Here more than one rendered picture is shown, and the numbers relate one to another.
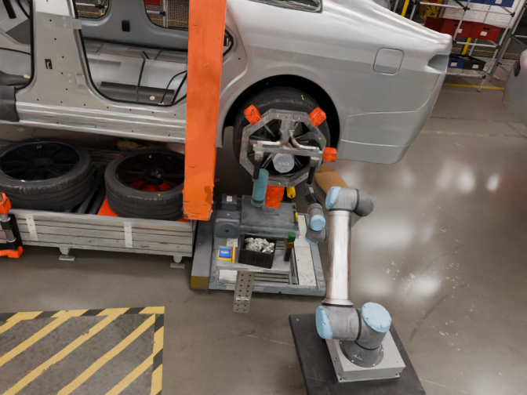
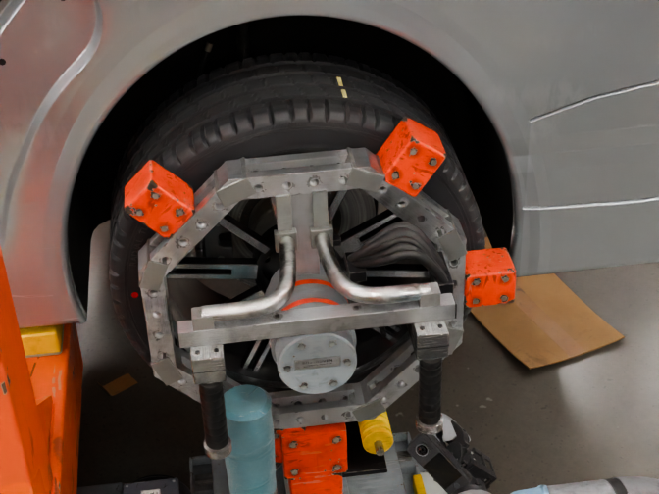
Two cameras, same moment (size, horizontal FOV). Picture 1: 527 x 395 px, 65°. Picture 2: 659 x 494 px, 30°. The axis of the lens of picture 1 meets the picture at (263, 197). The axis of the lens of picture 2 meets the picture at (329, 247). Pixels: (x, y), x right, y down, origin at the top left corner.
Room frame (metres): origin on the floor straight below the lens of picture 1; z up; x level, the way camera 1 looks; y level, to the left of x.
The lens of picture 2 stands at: (0.76, -0.15, 2.13)
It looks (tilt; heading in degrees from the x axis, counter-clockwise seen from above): 35 degrees down; 1
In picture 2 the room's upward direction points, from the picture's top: 2 degrees counter-clockwise
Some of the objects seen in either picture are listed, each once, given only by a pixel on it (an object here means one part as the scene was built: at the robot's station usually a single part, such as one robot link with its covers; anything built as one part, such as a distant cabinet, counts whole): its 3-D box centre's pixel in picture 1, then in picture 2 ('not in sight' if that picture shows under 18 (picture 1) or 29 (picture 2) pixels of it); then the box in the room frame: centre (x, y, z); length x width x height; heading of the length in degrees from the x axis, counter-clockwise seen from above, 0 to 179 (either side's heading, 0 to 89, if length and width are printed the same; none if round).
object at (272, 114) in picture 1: (281, 150); (305, 298); (2.42, -0.07, 0.85); 0.54 x 0.07 x 0.54; 98
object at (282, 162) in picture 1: (282, 155); (310, 324); (2.35, -0.08, 0.85); 0.21 x 0.14 x 0.14; 8
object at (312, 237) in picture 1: (314, 233); not in sight; (2.03, -0.36, 0.51); 0.12 x 0.09 x 0.12; 98
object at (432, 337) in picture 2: (314, 158); (427, 327); (2.24, -0.26, 0.93); 0.09 x 0.05 x 0.05; 8
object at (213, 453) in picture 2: (256, 169); (214, 413); (2.16, 0.07, 0.83); 0.04 x 0.04 x 0.16
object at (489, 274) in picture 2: (328, 154); (485, 277); (2.46, -0.38, 0.85); 0.09 x 0.08 x 0.07; 98
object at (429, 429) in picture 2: (310, 175); (430, 389); (2.21, -0.27, 0.83); 0.04 x 0.04 x 0.16
